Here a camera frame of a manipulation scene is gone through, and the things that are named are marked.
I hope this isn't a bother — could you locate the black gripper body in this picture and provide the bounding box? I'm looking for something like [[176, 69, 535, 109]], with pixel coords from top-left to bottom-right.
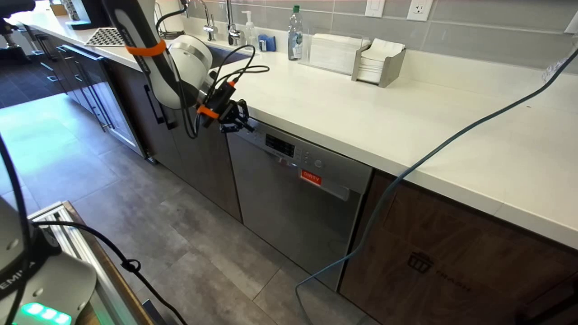
[[217, 98, 246, 125]]

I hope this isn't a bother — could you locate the white robot base green light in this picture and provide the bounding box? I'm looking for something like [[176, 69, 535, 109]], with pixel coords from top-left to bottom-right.
[[0, 197, 100, 325]]

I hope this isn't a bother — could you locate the stainless steel dishwasher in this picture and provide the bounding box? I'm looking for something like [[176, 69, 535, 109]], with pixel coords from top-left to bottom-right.
[[224, 120, 376, 293]]

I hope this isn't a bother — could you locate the steel sink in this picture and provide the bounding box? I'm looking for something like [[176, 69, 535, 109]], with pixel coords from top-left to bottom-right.
[[210, 42, 252, 67]]

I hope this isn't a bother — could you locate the dark wood cabinet door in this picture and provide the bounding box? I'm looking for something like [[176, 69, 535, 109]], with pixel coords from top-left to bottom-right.
[[336, 168, 578, 325], [107, 60, 244, 224]]

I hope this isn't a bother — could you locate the blue sponge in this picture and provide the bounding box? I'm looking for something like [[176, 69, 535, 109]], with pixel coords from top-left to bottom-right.
[[257, 33, 279, 55]]

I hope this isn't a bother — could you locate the chrome faucet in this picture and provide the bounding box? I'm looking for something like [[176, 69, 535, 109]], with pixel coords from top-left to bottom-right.
[[223, 0, 244, 47], [188, 0, 219, 44]]

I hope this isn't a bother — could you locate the white soap dispenser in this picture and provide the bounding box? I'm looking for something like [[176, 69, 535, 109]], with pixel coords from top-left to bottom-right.
[[241, 9, 261, 51]]

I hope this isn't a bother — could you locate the red sticker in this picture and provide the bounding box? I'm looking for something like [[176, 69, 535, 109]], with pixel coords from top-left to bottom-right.
[[298, 168, 326, 188]]

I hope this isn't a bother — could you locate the clear plastic water bottle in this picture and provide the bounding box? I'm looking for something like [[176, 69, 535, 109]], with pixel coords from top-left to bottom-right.
[[286, 4, 306, 64]]

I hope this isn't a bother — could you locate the white paper towel stack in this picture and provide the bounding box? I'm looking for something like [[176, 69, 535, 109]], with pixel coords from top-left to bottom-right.
[[308, 33, 371, 78]]

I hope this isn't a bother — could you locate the white napkin stack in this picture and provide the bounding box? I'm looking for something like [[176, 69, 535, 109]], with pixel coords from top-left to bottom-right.
[[356, 36, 407, 83]]

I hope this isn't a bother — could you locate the ribbed steel drainboard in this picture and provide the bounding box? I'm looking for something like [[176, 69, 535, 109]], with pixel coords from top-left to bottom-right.
[[84, 24, 125, 51]]

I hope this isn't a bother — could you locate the grey napkin holder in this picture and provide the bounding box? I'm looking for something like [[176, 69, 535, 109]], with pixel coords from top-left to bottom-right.
[[351, 44, 409, 89]]

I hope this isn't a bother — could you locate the wood and metal cart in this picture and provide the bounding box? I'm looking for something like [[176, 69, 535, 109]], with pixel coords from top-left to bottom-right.
[[26, 199, 156, 325]]

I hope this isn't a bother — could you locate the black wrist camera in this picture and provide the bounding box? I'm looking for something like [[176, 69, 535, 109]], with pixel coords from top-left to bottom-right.
[[208, 78, 241, 109]]

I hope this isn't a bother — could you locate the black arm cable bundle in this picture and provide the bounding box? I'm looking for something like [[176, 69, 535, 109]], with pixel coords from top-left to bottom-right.
[[152, 0, 271, 141]]

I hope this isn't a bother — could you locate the dark cabinet with bar handles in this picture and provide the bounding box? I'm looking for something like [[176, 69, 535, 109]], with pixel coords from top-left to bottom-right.
[[35, 36, 145, 157]]

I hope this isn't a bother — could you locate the white wall switch plate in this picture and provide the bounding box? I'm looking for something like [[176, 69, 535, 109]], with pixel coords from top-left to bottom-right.
[[364, 0, 387, 18]]

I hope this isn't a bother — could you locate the black cable with knot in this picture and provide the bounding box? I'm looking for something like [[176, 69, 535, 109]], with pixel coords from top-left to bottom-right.
[[33, 221, 190, 325]]

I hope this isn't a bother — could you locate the white wall outlet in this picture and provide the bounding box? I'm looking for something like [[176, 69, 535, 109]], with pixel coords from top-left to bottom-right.
[[405, 0, 436, 24]]

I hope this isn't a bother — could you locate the teal cable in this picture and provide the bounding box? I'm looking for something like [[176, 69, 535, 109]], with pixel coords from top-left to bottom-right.
[[293, 44, 578, 325]]

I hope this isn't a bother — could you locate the thick black cable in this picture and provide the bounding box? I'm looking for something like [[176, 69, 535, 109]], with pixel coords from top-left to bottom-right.
[[0, 134, 35, 325]]

